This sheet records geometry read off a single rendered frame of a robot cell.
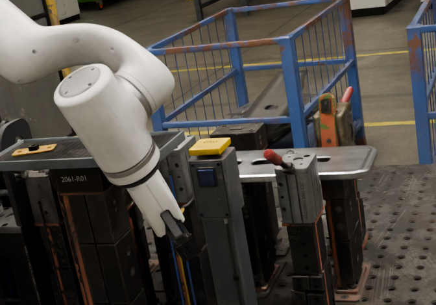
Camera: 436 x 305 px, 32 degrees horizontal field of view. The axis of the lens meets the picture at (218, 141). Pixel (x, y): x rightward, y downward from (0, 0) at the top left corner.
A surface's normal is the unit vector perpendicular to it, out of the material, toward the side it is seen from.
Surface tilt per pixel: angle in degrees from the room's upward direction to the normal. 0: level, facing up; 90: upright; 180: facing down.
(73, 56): 138
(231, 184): 90
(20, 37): 52
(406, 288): 0
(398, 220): 0
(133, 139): 95
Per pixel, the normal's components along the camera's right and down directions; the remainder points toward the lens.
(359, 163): -0.16, -0.94
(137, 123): 0.81, 0.19
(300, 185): -0.34, 0.33
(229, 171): 0.93, -0.04
